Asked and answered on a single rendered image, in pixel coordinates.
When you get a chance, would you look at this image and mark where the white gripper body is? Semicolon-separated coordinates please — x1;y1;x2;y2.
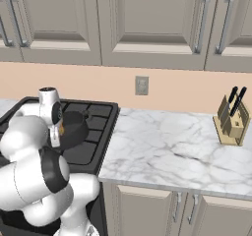
48;125;62;148

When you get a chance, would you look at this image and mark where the black pot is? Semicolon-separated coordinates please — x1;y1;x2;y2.
59;109;92;151

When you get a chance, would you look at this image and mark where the black hob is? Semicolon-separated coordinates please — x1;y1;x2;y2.
0;96;120;176

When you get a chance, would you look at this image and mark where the beige base cupboard door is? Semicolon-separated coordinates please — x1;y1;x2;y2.
112;183;185;236
178;194;252;236

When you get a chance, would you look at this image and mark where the wooden knife block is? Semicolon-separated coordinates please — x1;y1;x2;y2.
212;94;252;148

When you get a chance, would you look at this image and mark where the beige wall cupboard door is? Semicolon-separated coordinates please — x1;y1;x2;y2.
12;0;103;67
204;0;252;74
0;0;25;63
95;0;221;72

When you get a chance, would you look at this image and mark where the grey wall socket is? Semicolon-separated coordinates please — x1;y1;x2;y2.
134;75;150;96

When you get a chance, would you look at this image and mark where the silver cupboard door handle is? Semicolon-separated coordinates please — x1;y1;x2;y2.
214;0;236;55
172;192;183;224
187;194;200;226
6;0;31;48
0;14;15;48
193;0;213;55

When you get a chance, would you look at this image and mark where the black-handled knife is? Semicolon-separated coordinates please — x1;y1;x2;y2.
227;86;239;109
229;86;248;118

